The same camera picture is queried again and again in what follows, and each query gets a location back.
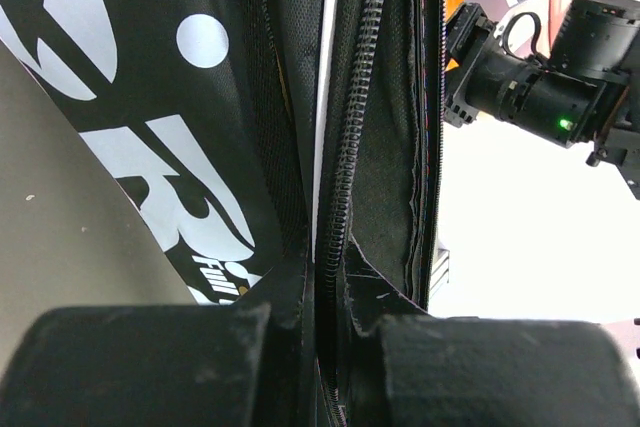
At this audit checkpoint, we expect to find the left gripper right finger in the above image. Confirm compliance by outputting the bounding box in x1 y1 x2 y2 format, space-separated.
339 241 640 427

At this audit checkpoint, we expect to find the white badminton racket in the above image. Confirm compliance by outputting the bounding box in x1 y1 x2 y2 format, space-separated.
311 0 338 262

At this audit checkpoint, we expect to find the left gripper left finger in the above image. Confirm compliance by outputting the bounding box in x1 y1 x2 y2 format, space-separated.
0 246 316 427

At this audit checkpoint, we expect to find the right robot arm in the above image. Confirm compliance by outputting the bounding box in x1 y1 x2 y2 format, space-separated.
444 0 639 195

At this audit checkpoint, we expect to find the black sport racket bag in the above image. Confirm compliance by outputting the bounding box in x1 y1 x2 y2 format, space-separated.
1 0 439 426

